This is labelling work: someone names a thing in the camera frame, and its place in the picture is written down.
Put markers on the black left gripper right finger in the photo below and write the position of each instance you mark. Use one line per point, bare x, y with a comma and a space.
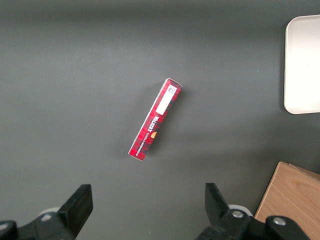
220, 207

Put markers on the red tartan shortbread box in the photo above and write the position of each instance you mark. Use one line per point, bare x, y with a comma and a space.
155, 120

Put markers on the cream plastic tray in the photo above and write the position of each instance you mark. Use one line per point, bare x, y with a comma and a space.
303, 65

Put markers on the wooden board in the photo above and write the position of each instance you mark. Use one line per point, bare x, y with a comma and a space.
291, 200

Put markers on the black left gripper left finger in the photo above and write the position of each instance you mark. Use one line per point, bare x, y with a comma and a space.
75, 207

